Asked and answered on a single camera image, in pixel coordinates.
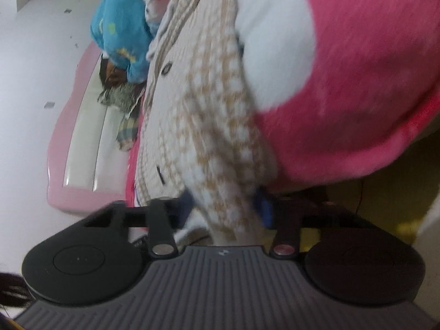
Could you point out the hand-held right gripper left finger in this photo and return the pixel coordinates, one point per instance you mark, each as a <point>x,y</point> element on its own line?
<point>185,206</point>

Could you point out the beige houndstooth coat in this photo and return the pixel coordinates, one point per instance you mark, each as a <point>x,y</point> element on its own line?
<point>213,110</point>

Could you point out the pink floral bed blanket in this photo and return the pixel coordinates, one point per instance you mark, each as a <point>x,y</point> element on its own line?
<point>361,75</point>

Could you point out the plaid pillow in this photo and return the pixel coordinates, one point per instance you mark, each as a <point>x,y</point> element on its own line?
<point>127,130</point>

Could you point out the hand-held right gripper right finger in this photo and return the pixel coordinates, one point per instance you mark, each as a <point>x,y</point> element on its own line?
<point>264,209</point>

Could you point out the pink and white headboard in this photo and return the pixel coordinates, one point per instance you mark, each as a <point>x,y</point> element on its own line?
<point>82,144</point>

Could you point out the green leaf-print pillow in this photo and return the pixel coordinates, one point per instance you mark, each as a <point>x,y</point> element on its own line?
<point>117,98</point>

